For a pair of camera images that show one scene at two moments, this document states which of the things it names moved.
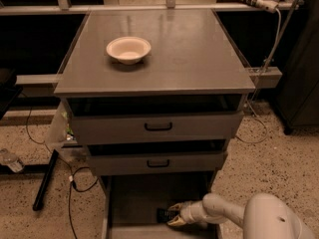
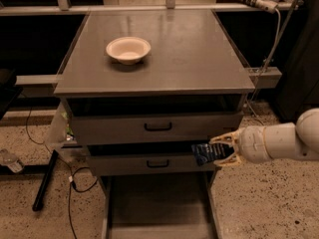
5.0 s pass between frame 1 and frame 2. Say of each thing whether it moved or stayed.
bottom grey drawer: stayed
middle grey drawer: stayed
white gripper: moved
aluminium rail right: stayed
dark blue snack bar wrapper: moved
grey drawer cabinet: stayed
